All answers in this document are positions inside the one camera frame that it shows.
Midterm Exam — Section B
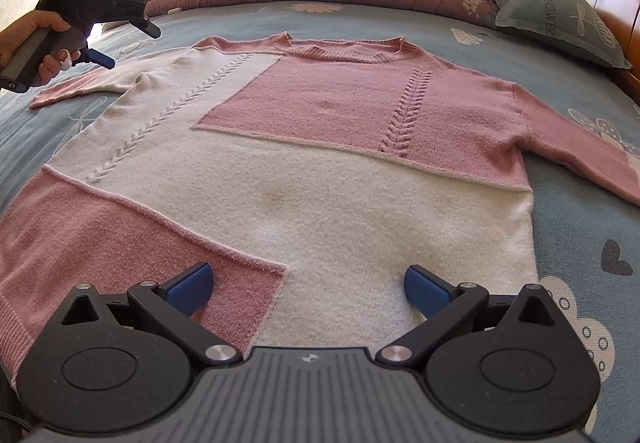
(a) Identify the grey-green flower pillow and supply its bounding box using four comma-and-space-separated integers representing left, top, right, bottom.
494, 0, 631, 70

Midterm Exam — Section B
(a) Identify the blue floral bed sheet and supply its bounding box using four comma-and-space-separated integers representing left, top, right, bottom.
1, 2, 639, 442

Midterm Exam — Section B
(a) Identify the pink and cream sweater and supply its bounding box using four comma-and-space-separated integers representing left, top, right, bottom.
1, 33, 639, 374

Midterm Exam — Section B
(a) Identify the person's left hand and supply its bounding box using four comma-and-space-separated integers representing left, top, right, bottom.
0, 10, 80, 86

